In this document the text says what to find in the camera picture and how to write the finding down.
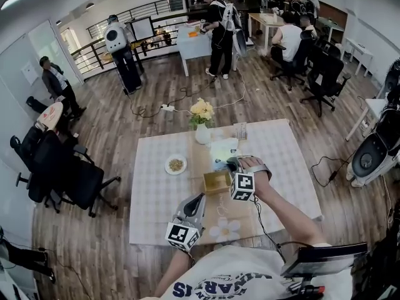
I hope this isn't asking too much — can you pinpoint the black metal railing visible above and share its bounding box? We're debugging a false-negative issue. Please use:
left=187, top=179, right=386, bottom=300
left=70, top=0, right=251, bottom=74

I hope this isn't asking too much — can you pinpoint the white wall notice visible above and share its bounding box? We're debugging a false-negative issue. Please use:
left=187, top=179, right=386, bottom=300
left=21, top=60, right=39, bottom=86

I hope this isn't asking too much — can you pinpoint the white desk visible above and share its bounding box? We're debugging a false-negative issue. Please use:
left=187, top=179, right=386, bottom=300
left=342, top=37, right=374, bottom=78
left=345, top=97, right=390, bottom=142

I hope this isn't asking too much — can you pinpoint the white blue tissue pack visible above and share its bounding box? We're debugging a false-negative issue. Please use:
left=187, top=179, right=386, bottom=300
left=209, top=137, right=243, bottom=172

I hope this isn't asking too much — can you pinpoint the black white pod backpack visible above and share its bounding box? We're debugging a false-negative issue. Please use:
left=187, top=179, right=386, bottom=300
left=346, top=104, right=400, bottom=188

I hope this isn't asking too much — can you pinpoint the white plate of snacks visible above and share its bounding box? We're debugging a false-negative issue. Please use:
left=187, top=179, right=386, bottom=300
left=164, top=154, right=188, bottom=176

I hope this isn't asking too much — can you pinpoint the white capsule backpack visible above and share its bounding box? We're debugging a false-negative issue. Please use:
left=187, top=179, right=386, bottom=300
left=104, top=23, right=129, bottom=53

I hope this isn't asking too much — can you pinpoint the white vase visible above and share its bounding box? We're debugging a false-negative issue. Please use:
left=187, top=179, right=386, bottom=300
left=195, top=122, right=211, bottom=145

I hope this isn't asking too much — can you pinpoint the person's right forearm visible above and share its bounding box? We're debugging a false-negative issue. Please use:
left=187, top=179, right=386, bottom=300
left=252, top=170, right=328, bottom=253

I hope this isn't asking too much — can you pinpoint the black floor cable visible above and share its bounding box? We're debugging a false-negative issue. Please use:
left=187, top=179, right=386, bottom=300
left=127, top=75, right=219, bottom=118

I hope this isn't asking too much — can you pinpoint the black bag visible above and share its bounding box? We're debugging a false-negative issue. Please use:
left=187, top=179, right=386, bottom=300
left=25, top=96, right=49, bottom=114

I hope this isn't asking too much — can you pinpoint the person's left forearm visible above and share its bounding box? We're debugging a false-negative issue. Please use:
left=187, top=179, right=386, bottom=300
left=154, top=249, right=194, bottom=296

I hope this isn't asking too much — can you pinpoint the beige flower-print table runner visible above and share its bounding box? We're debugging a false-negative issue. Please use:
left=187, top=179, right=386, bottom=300
left=187, top=122, right=260, bottom=246

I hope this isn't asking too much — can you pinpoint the black mesh office chair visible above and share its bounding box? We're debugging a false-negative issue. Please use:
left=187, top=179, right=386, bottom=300
left=9, top=125, right=44, bottom=190

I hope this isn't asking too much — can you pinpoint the black cable with adapter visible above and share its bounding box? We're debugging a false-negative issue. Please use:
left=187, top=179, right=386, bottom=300
left=311, top=154, right=357, bottom=189

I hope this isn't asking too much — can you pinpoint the table with checked tablecloth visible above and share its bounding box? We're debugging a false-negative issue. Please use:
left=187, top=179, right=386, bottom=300
left=129, top=118, right=324, bottom=246

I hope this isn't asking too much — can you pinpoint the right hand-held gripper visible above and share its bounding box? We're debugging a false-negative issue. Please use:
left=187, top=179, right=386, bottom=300
left=225, top=156, right=273, bottom=203

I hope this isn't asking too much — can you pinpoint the yellow flower bouquet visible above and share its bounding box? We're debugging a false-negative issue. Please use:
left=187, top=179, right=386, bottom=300
left=188, top=97, right=216, bottom=129

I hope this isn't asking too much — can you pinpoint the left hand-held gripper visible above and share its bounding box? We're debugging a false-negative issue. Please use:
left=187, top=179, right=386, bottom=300
left=164, top=193, right=208, bottom=252

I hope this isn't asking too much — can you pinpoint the white work table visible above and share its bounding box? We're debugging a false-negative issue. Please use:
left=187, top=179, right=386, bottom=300
left=176, top=23, right=238, bottom=78

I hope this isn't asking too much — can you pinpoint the light wooden-top desk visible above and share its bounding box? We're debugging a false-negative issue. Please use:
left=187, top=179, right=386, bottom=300
left=247, top=12, right=287, bottom=53

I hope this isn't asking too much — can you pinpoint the black chest-mounted screen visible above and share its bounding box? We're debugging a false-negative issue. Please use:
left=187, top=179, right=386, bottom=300
left=280, top=242, right=369, bottom=278

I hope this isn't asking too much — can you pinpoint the large black office chair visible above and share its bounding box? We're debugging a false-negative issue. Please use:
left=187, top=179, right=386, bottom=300
left=27, top=129, right=122, bottom=218
left=299, top=50, right=353, bottom=118

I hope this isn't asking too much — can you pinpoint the white-screen monitor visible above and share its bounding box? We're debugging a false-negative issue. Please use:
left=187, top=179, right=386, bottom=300
left=130, top=16, right=154, bottom=42

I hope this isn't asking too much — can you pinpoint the grey pod backpack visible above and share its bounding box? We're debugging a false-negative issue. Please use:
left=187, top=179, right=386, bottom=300
left=223, top=0, right=248, bottom=56

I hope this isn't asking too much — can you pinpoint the black red-tipped mount handle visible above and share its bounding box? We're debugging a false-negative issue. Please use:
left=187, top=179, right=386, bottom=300
left=287, top=276, right=326, bottom=300

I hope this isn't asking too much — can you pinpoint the wooden tissue box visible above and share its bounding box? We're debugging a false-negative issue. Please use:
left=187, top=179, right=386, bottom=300
left=202, top=169, right=234, bottom=196

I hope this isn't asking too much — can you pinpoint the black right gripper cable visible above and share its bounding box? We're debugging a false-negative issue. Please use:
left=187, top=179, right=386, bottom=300
left=251, top=197, right=313, bottom=264

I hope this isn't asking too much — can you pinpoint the person's white printed t-shirt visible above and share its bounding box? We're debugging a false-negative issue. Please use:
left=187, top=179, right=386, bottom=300
left=137, top=244, right=354, bottom=300

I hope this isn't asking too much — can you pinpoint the person's right hand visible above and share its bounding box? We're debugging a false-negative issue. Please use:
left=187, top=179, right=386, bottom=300
left=241, top=156, right=265, bottom=169

